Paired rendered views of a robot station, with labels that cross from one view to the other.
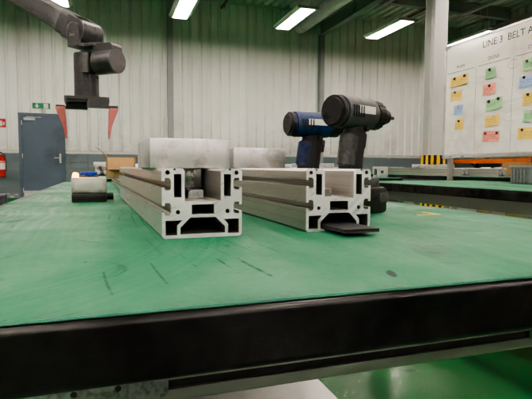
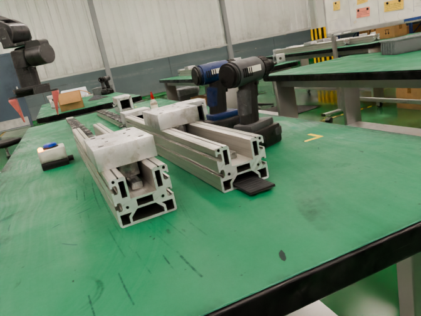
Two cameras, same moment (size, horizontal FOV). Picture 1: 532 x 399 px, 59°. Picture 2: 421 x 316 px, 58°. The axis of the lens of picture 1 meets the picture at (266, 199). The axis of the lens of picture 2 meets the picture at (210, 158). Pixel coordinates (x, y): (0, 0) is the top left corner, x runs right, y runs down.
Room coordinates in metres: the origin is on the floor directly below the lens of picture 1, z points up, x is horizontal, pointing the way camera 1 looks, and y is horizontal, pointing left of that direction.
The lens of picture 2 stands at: (-0.02, -0.04, 1.03)
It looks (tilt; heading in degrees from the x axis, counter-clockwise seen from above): 15 degrees down; 0
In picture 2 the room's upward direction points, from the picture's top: 11 degrees counter-clockwise
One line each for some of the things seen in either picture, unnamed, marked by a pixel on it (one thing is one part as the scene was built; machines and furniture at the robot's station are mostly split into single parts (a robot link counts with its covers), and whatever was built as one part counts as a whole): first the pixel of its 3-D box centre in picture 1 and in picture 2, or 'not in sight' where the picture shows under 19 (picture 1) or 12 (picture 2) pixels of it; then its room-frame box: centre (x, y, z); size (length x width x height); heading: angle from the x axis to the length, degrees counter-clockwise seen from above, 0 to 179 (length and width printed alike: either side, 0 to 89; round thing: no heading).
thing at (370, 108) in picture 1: (363, 155); (257, 101); (0.92, -0.19, 0.89); 0.20 x 0.08 x 0.22; 132
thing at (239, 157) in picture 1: (247, 165); (170, 120); (1.02, 0.04, 0.87); 0.16 x 0.11 x 0.07; 21
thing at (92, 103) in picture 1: (102, 119); (48, 101); (1.18, 0.41, 0.98); 0.07 x 0.07 x 0.09; 21
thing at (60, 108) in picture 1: (72, 119); (24, 106); (1.16, 0.47, 0.98); 0.07 x 0.07 x 0.09; 21
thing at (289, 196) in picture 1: (247, 187); (174, 137); (1.02, 0.04, 0.82); 0.80 x 0.10 x 0.09; 21
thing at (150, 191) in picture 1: (157, 188); (106, 156); (0.95, 0.22, 0.82); 0.80 x 0.10 x 0.09; 21
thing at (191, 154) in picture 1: (180, 163); (119, 153); (0.72, 0.13, 0.87); 0.16 x 0.11 x 0.07; 21
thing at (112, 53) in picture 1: (99, 49); (30, 45); (1.16, 0.40, 1.15); 0.12 x 0.09 x 0.12; 66
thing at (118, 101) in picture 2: not in sight; (121, 104); (2.36, 0.41, 0.83); 0.11 x 0.10 x 0.10; 112
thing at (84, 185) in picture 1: (93, 188); (56, 155); (1.17, 0.43, 0.81); 0.10 x 0.08 x 0.06; 111
